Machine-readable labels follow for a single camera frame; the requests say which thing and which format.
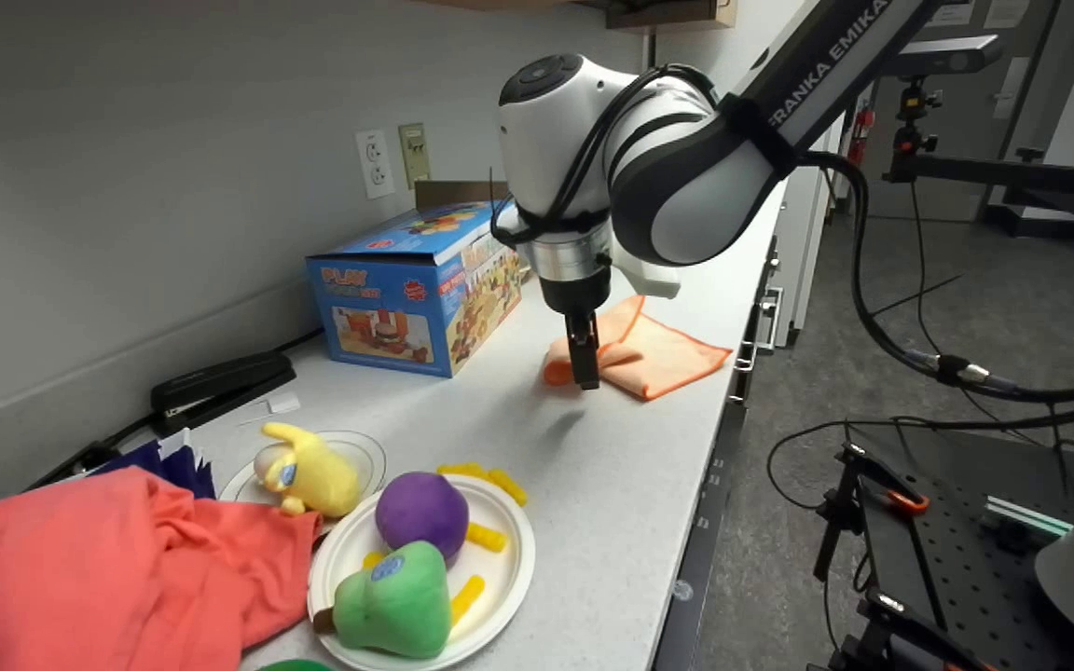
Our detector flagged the white wall socket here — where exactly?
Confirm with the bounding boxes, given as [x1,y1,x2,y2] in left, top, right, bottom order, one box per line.
[355,129,397,200]

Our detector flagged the beige wall switch plate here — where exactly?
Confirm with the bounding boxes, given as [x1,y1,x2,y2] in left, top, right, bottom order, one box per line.
[397,122,433,191]

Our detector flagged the green plush pear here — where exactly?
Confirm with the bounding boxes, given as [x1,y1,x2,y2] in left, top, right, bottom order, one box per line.
[312,540,453,661]

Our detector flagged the yellow toy fries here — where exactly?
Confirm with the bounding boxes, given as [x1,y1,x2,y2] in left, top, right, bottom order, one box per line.
[436,462,530,508]

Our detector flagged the red fire extinguisher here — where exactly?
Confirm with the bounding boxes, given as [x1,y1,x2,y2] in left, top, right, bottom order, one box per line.
[847,101,876,170]

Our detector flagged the wooden shelf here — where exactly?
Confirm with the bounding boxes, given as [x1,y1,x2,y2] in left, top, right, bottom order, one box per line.
[420,0,739,34]

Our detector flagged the dark blue cloth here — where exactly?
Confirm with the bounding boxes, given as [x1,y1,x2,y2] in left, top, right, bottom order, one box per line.
[88,428,218,501]

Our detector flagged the orange clamp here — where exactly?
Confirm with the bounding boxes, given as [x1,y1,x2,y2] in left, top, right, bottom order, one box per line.
[884,483,931,517]

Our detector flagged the large white paper plate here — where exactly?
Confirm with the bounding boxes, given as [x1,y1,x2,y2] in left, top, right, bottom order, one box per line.
[307,473,537,671]

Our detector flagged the blue toy food box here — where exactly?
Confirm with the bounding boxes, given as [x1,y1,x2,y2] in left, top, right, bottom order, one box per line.
[306,199,525,379]

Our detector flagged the camera on mount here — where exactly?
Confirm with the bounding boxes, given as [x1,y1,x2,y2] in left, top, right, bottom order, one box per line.
[876,34,1074,251]

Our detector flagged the black stapler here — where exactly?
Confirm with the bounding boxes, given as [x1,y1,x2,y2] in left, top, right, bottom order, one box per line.
[150,349,298,435]

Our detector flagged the red cloth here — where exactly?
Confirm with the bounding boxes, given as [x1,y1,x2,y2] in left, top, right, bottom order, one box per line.
[0,465,323,671]

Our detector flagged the orange cloth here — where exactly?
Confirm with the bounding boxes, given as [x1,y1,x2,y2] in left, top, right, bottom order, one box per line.
[543,295,734,403]

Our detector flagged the purple plush fruit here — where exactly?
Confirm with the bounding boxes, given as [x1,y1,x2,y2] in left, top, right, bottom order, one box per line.
[374,471,471,561]

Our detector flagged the yellow plush toy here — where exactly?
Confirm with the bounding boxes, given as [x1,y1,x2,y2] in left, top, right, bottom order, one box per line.
[254,421,364,519]

